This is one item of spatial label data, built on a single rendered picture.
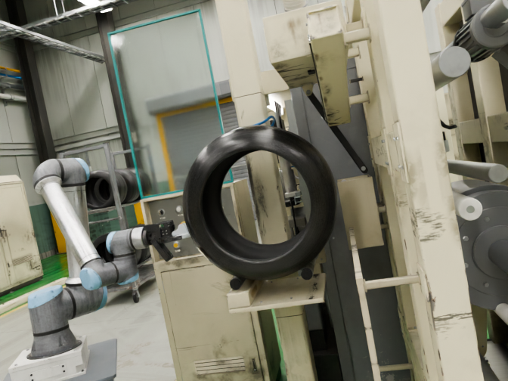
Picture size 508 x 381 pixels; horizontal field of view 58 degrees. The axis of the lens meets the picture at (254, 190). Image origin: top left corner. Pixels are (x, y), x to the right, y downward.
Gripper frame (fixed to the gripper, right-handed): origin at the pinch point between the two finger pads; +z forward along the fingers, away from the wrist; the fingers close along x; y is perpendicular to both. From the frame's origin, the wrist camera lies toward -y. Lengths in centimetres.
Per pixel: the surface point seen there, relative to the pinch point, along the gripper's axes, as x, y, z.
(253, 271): -12.3, -15.4, 25.2
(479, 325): 47, -69, 114
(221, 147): -12.0, 32.3, 21.5
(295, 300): -7.9, -29.6, 38.4
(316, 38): -44, 56, 63
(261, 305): -8.0, -29.7, 24.8
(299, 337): 28, -59, 32
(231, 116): 943, 146, -182
